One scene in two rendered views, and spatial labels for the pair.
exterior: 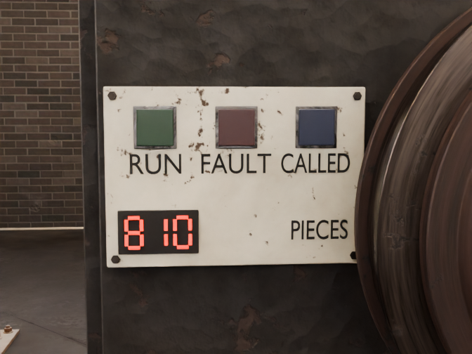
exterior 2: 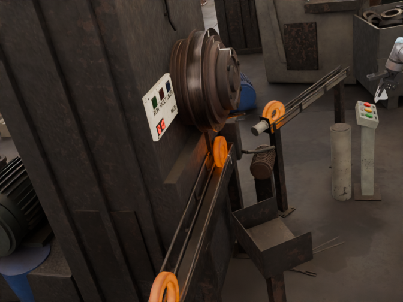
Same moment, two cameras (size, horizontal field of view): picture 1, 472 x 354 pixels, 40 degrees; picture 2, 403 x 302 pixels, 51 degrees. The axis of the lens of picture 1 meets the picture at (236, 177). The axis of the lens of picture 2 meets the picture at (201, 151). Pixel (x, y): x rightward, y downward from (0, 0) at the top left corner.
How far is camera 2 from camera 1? 148 cm
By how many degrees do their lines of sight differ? 65
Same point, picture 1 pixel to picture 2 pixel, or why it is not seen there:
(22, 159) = not seen: outside the picture
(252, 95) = (161, 85)
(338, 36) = (160, 63)
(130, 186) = (155, 119)
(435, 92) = (201, 70)
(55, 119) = not seen: outside the picture
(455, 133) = (207, 76)
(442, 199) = (208, 88)
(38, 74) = not seen: outside the picture
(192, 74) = (149, 85)
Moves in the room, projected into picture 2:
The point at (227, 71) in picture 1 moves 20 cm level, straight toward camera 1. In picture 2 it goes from (152, 82) to (200, 79)
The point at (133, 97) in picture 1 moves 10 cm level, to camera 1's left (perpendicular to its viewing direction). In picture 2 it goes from (150, 97) to (138, 108)
